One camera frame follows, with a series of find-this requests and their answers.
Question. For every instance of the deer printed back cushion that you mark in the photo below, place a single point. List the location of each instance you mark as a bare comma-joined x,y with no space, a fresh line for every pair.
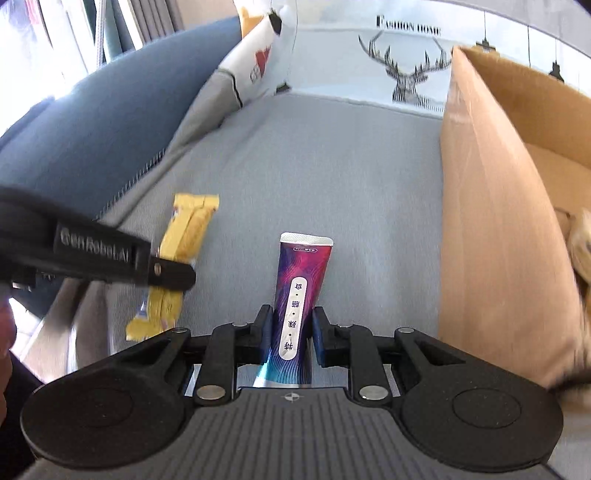
332,60

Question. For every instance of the yellow snack bar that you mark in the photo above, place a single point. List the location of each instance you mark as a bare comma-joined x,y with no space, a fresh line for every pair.
184,230

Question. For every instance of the grey curtain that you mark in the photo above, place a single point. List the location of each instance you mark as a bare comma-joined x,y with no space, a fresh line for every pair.
147,23

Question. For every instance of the grey sofa seat cushion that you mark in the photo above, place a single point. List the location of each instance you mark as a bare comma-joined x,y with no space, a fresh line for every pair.
346,175

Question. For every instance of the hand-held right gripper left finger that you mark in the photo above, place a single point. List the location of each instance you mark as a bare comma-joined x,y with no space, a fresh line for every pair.
265,334

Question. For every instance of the house printed side cushion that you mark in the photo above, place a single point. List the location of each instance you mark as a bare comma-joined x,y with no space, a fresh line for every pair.
258,60

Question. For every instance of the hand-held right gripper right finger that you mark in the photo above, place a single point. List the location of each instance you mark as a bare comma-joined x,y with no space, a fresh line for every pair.
319,337

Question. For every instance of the purple gradient tube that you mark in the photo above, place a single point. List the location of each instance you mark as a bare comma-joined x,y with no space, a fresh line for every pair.
300,277

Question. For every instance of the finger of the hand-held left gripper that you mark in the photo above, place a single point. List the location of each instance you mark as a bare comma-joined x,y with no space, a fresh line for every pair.
173,274

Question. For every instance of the brown cardboard box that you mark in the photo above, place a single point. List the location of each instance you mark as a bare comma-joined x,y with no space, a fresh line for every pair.
485,207

